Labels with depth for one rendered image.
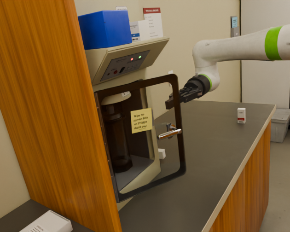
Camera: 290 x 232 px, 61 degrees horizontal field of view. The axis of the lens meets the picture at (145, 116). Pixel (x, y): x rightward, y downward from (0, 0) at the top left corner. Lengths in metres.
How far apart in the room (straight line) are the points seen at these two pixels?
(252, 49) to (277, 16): 2.63
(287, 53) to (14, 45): 0.84
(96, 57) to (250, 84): 3.25
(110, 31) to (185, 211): 0.63
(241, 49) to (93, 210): 0.77
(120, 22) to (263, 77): 3.15
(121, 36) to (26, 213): 0.76
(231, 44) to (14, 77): 0.78
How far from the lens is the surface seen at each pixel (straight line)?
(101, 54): 0.67
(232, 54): 1.06
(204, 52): 1.13
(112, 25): 0.69
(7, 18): 0.83
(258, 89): 3.79
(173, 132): 0.84
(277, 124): 3.43
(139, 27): 0.83
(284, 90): 3.74
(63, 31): 0.64
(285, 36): 0.95
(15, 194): 1.20
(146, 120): 0.84
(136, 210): 0.95
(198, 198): 0.97
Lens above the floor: 1.54
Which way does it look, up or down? 19 degrees down
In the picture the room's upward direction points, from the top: 8 degrees counter-clockwise
